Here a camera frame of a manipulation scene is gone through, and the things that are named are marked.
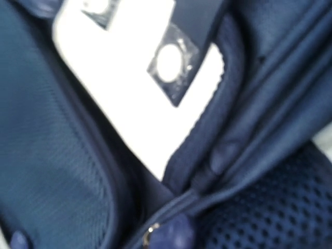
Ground navy blue student backpack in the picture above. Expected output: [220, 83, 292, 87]
[1, 1, 331, 248]

